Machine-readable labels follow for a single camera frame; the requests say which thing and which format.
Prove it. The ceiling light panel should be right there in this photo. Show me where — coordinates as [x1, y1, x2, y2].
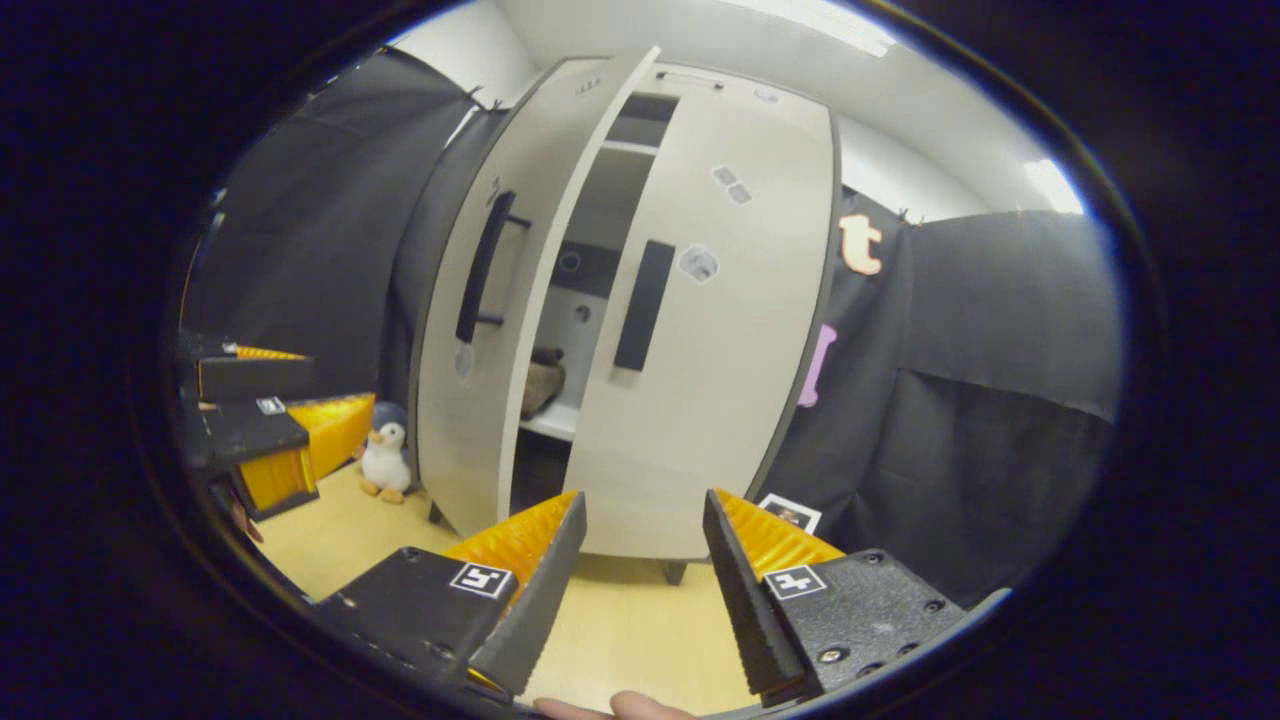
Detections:
[1020, 158, 1087, 216]
[720, 0, 901, 58]

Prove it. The plush penguin toy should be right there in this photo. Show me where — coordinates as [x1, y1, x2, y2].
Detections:
[358, 402, 413, 504]

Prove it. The brown fuzzy shoe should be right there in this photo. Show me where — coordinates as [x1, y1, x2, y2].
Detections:
[520, 347, 568, 419]

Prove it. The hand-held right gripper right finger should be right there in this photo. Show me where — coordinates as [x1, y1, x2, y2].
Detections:
[702, 488, 969, 709]

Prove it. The black cabinet door handle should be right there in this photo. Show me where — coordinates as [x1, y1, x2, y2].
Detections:
[455, 190, 533, 346]

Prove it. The white printed card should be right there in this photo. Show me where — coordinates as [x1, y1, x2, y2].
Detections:
[757, 492, 823, 536]

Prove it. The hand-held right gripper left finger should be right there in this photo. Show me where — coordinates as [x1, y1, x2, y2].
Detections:
[320, 490, 588, 698]

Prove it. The white shoe cabinet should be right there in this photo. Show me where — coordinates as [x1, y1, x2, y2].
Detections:
[410, 45, 841, 588]

